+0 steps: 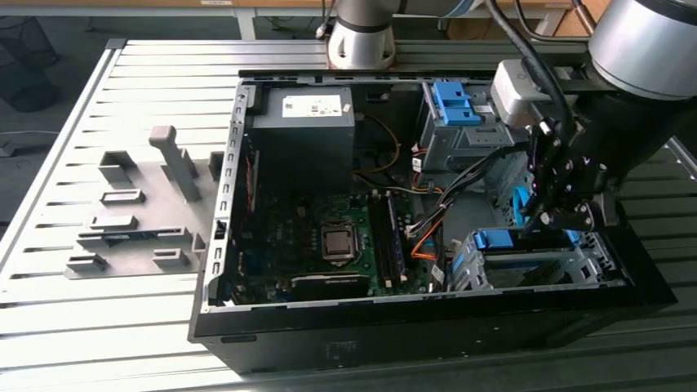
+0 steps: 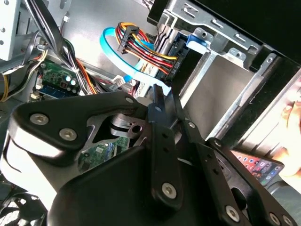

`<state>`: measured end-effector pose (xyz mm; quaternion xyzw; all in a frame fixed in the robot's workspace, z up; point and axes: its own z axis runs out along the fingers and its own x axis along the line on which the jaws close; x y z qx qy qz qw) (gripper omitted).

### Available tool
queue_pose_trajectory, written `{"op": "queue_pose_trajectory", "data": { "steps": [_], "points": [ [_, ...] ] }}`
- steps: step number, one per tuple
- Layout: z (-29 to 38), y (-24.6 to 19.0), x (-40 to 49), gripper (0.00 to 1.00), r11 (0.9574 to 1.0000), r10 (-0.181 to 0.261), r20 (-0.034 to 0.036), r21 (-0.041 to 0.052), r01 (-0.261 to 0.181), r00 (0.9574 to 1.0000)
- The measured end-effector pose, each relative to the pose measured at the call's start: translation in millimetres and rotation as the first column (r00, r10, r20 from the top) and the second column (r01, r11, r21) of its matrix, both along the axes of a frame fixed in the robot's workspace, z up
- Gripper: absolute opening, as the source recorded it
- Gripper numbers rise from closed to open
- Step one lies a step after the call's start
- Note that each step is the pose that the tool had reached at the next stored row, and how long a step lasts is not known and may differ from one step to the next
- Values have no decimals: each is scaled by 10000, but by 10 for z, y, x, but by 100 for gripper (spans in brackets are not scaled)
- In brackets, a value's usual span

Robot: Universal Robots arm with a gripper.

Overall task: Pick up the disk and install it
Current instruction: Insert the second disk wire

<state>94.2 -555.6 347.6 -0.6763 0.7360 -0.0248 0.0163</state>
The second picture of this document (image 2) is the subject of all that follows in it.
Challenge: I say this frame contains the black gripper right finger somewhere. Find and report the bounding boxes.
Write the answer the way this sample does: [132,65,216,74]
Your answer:
[171,91,298,226]

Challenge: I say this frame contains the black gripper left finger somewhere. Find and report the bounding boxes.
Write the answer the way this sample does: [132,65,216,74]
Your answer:
[0,83,184,210]

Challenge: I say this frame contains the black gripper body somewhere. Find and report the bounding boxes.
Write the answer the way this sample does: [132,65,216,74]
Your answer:
[47,143,223,226]

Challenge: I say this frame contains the smartphone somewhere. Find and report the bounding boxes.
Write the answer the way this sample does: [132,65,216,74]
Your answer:
[230,149,285,186]

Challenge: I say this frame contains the blue SATA wire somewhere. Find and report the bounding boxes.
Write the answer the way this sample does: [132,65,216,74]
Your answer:
[100,27,172,96]

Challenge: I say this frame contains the coloured power wire black plug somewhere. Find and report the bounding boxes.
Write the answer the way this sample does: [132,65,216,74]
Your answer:
[115,22,184,79]

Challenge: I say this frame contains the hard disk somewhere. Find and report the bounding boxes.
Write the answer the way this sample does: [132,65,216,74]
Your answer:
[154,27,212,82]

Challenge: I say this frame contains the person's hand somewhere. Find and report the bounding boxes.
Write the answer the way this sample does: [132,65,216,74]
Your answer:
[274,79,301,178]

